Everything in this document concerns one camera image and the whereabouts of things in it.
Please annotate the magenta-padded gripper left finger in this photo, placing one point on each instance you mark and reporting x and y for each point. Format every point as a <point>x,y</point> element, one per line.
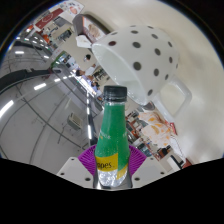
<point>75,170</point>

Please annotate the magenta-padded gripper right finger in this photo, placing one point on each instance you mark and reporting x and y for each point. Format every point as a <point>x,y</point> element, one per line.
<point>146,168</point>

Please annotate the green drink bottle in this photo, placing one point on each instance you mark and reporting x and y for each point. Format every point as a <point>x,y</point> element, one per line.
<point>111,133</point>

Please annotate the red sauce packet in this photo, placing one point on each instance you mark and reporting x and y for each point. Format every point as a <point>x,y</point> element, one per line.
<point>173,128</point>

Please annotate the ceiling air conditioner unit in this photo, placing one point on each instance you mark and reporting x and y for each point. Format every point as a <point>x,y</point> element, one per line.
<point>75,120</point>

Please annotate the group of ceiling lights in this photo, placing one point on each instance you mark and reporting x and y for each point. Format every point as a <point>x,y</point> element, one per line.
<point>40,86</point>

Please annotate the person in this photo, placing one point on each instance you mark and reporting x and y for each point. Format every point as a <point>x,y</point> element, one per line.
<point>90,70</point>

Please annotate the white polka-dot mug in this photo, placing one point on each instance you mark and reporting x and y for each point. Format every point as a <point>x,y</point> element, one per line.
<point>146,53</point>

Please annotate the white paper napkin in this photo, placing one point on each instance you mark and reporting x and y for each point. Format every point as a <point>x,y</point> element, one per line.
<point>85,42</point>

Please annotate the colourful printed leaflet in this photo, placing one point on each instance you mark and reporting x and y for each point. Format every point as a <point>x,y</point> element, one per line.
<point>73,6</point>

